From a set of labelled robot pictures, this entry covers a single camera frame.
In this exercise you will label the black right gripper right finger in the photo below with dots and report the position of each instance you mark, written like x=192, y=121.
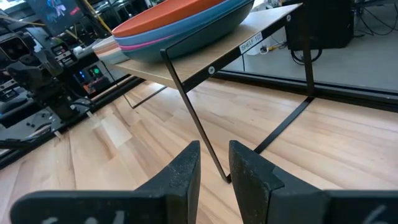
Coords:
x=280, y=205

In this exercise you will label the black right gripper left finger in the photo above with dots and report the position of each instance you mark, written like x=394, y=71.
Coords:
x=130, y=207

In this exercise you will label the grey-blue plate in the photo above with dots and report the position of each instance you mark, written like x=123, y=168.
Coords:
x=115, y=58

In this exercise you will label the tan plate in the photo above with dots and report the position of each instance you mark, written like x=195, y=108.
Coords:
x=107, y=49

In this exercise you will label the magenta plate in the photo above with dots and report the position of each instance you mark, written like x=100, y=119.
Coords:
x=140, y=46

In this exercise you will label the light grey plate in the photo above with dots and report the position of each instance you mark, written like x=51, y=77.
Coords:
x=104, y=41

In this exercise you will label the bright blue plate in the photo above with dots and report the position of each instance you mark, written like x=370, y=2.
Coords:
x=186, y=28

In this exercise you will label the orange plate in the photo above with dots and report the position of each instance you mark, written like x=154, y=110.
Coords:
x=161, y=15

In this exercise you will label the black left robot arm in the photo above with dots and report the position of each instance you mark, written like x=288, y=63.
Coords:
x=40, y=77

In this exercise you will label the white shelf label sticker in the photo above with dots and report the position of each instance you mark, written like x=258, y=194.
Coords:
x=251, y=42

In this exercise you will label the black control box with lights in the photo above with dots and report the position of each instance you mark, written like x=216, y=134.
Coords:
x=93, y=77

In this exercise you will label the dark teal plate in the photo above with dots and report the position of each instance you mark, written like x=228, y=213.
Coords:
x=202, y=41

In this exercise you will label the black computer box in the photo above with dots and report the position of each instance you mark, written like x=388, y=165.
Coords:
x=320, y=25

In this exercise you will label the computer monitor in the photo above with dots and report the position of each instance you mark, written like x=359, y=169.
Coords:
x=56, y=15

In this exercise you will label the black metal table frame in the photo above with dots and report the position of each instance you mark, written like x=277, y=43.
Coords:
x=342, y=93

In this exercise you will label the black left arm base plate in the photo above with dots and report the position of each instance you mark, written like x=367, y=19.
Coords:
x=28, y=124

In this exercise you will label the wooden shelf with black frame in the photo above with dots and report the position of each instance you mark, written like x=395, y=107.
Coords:
x=217, y=46

